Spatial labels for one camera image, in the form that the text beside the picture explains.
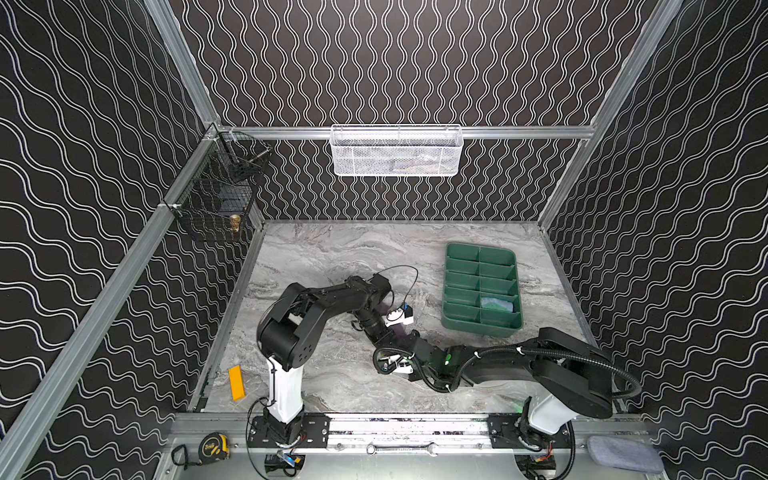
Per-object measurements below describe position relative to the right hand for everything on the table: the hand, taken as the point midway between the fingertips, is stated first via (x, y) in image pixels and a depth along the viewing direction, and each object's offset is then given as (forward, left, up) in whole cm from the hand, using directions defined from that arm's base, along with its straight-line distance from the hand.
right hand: (407, 350), depth 88 cm
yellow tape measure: (-26, +46, +5) cm, 53 cm away
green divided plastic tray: (+18, -23, +5) cm, 30 cm away
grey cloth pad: (-24, -50, 0) cm, 56 cm away
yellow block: (-11, +47, +2) cm, 48 cm away
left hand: (-2, +3, +2) cm, 4 cm away
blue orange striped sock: (+14, -26, +5) cm, 30 cm away
